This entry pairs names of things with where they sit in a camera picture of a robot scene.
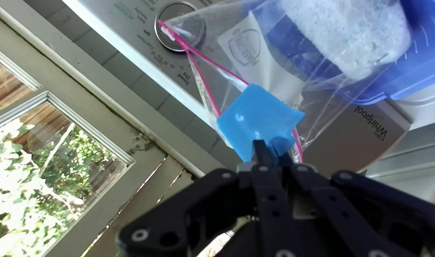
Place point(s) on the wide white window frame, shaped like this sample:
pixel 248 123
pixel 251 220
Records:
pixel 60 87

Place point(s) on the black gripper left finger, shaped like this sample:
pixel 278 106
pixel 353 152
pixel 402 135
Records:
pixel 271 205

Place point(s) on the white washing machine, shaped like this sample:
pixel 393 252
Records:
pixel 360 143

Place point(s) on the silver knob beside washer logo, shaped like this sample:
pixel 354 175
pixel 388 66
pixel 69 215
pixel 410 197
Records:
pixel 171 36

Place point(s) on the clear zip bag with powder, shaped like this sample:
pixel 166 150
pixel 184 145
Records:
pixel 254 52

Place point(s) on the blue plastic tray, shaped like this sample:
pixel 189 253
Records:
pixel 425 62

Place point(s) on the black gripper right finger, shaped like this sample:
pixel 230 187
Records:
pixel 368 205

